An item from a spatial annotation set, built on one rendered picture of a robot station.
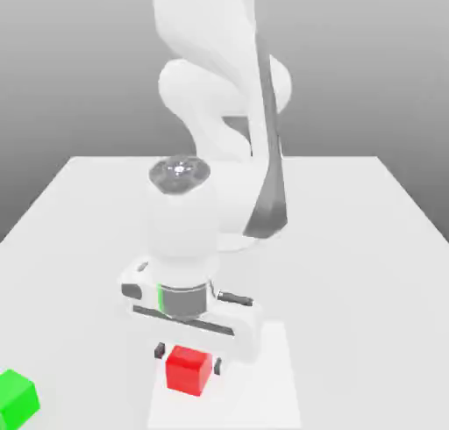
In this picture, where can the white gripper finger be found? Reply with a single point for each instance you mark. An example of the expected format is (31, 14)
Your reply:
(217, 366)
(159, 351)

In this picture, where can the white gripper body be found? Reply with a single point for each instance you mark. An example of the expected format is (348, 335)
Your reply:
(242, 331)

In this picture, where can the small red cube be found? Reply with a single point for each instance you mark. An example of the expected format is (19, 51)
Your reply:
(187, 370)

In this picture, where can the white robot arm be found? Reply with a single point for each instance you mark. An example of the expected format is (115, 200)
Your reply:
(196, 96)

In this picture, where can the small green cube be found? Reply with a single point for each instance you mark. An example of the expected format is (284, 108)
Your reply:
(15, 400)

